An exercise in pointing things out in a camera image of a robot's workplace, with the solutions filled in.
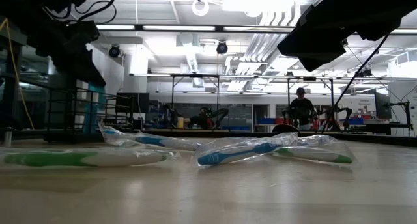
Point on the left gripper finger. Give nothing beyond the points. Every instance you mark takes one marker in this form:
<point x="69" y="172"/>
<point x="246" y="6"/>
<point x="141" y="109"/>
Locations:
<point x="70" y="62"/>
<point x="91" y="67"/>

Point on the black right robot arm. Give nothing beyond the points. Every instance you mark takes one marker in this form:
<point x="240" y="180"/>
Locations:
<point x="342" y="19"/>

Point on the black lab robot arm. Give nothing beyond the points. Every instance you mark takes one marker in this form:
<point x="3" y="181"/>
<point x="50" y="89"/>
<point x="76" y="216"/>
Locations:
<point x="345" y="112"/>
<point x="221" y="113"/>

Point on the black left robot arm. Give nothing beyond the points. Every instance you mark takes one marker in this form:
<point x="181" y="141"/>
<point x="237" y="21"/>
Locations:
<point x="42" y="9"/>

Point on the black box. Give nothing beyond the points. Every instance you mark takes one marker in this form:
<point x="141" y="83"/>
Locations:
<point x="137" y="103"/>

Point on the long light strip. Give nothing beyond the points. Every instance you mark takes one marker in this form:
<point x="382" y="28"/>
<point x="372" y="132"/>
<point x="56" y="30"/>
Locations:
<point x="179" y="27"/>

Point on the person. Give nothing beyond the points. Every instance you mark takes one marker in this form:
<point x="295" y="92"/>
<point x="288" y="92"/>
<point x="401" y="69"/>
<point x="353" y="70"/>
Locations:
<point x="301" y="110"/>

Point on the black computer monitor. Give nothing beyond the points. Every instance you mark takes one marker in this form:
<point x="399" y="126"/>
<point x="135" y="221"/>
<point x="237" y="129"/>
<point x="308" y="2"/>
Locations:
<point x="382" y="106"/>

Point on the small silver metal post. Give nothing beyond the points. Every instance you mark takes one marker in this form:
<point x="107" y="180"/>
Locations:
<point x="8" y="137"/>

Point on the black workstation frame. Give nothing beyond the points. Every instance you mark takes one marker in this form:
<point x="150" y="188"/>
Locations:
<point x="195" y="75"/>
<point x="309" y="78"/>

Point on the black aluminium table frame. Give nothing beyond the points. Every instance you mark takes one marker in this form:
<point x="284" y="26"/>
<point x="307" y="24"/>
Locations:
<point x="234" y="133"/>

